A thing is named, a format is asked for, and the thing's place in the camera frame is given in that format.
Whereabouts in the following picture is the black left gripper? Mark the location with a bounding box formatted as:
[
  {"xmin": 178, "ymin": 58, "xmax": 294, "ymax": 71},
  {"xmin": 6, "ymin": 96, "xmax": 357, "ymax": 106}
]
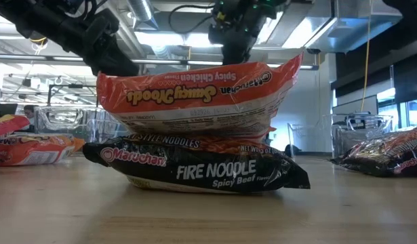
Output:
[{"xmin": 35, "ymin": 0, "xmax": 140, "ymax": 77}]

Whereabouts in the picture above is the long ceiling light strip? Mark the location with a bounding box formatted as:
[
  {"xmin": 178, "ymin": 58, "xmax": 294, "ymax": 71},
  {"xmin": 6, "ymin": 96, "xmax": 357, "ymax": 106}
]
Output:
[{"xmin": 0, "ymin": 53, "xmax": 319, "ymax": 70}]

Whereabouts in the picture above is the red Saucy Noods packet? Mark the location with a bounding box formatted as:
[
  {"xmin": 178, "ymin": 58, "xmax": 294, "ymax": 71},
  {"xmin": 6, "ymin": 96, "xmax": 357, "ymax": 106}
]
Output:
[
  {"xmin": 96, "ymin": 52, "xmax": 304, "ymax": 140},
  {"xmin": 0, "ymin": 133, "xmax": 86, "ymax": 167}
]

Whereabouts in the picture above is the yellow extension cord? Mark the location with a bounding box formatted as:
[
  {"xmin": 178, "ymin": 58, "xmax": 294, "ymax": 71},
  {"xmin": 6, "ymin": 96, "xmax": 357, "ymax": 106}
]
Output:
[{"xmin": 360, "ymin": 0, "xmax": 374, "ymax": 113}]

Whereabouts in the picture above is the black stand frame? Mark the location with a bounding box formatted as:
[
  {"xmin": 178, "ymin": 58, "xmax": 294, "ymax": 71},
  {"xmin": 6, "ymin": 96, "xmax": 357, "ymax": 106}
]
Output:
[{"xmin": 47, "ymin": 83, "xmax": 100, "ymax": 108}]

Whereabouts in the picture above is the black Fire Noodle packet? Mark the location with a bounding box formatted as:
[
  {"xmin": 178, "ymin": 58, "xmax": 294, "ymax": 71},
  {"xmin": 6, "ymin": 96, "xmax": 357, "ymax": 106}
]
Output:
[
  {"xmin": 81, "ymin": 133, "xmax": 311, "ymax": 196},
  {"xmin": 331, "ymin": 125, "xmax": 417, "ymax": 178}
]

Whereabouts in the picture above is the person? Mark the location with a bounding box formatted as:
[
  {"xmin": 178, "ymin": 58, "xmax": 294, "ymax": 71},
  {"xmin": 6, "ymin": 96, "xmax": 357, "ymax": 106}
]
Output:
[{"xmin": 23, "ymin": 104, "xmax": 38, "ymax": 133}]

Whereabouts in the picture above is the bright ceiling light panel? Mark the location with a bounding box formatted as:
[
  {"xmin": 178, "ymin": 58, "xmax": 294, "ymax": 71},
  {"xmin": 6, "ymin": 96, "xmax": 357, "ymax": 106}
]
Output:
[{"xmin": 135, "ymin": 31, "xmax": 226, "ymax": 48}]

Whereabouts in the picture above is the black monitor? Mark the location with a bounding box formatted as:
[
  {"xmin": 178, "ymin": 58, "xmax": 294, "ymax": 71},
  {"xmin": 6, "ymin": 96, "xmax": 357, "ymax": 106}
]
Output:
[{"xmin": 0, "ymin": 103, "xmax": 18, "ymax": 118}]

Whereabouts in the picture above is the large silver rectangular duct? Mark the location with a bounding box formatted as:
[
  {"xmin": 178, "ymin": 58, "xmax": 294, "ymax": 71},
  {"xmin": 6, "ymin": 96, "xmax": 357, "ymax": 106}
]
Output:
[{"xmin": 255, "ymin": 0, "xmax": 404, "ymax": 55}]

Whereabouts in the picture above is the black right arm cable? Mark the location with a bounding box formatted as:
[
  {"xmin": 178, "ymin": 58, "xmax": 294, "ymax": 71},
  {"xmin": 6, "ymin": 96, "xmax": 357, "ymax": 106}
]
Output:
[{"xmin": 167, "ymin": 3, "xmax": 218, "ymax": 35}]

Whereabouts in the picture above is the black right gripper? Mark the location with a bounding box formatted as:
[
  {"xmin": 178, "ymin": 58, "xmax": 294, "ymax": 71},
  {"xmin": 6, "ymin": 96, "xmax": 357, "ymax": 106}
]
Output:
[{"xmin": 208, "ymin": 0, "xmax": 290, "ymax": 66}]

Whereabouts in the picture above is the glass window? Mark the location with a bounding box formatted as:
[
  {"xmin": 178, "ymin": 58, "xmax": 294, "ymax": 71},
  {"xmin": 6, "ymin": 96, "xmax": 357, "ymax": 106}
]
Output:
[{"xmin": 377, "ymin": 87, "xmax": 417, "ymax": 131}]

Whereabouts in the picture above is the black ceiling cable reel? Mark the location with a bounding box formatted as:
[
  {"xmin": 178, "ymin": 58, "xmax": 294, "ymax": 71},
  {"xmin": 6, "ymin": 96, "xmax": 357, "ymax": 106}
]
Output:
[{"xmin": 28, "ymin": 32, "xmax": 49, "ymax": 47}]

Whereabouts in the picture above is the clear plastic bin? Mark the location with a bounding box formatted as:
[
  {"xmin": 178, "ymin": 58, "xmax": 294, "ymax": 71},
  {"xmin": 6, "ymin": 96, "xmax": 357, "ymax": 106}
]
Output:
[
  {"xmin": 34, "ymin": 106, "xmax": 133, "ymax": 145},
  {"xmin": 287, "ymin": 113, "xmax": 395, "ymax": 159}
]

